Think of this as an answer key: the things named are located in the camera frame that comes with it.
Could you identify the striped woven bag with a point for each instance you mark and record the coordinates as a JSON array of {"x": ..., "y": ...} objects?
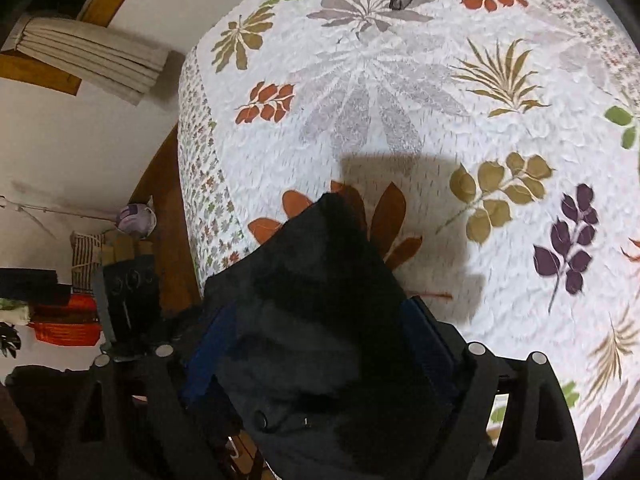
[{"x": 85, "y": 260}]

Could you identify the floral patterned quilt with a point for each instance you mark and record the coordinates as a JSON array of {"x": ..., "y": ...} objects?
[{"x": 400, "y": 110}]

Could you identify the black box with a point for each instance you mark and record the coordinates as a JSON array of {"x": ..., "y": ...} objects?
[{"x": 30, "y": 285}]

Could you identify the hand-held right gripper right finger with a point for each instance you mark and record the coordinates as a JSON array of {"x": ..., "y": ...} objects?
[{"x": 435, "y": 355}]

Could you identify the black upright appliance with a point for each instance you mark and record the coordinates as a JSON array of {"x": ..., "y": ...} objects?
[{"x": 130, "y": 300}]

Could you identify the black quilted pants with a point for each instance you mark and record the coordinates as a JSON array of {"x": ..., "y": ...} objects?
[{"x": 325, "y": 335}]

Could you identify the beige pleated curtain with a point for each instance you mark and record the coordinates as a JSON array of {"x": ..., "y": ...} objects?
[{"x": 90, "y": 55}]

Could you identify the orange plastic basket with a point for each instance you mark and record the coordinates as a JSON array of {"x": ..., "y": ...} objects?
[{"x": 65, "y": 320}]

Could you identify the dark cloth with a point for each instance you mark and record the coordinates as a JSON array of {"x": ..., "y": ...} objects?
[{"x": 40, "y": 410}]

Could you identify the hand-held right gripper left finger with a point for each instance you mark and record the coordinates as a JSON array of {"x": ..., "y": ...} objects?
[{"x": 205, "y": 360}]

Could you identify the purple white round object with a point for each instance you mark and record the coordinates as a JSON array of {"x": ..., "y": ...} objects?
[{"x": 135, "y": 220}]

